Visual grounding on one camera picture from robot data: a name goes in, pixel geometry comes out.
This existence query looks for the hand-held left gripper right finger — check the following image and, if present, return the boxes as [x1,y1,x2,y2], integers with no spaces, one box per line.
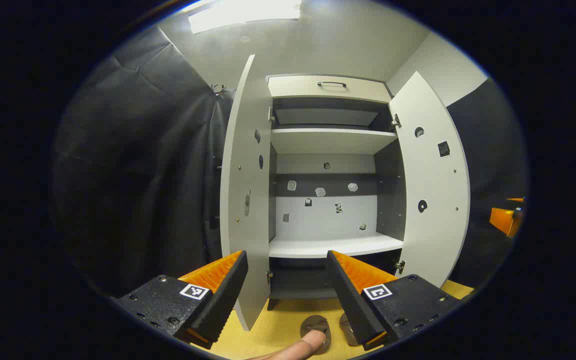
[326,250,464,351]

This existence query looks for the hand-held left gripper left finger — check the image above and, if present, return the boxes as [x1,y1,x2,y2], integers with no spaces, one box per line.
[113,250,249,350]

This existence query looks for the brown fuzzy shoe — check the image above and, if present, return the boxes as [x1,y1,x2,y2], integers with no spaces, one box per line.
[300,314,332,355]
[339,312,362,347]

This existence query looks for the white shoe cabinet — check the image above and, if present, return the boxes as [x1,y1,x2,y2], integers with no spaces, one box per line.
[219,54,470,332]

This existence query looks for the white cabinet door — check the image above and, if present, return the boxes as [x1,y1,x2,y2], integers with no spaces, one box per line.
[388,71,470,290]
[219,54,274,332]

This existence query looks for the white cabinet shelf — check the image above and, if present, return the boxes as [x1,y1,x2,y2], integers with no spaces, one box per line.
[270,128,399,155]

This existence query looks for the black backdrop cloth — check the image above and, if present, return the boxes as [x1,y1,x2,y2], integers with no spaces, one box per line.
[50,25,528,297]

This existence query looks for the ceiling light panel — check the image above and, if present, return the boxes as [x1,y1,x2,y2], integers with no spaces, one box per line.
[188,0,303,35]

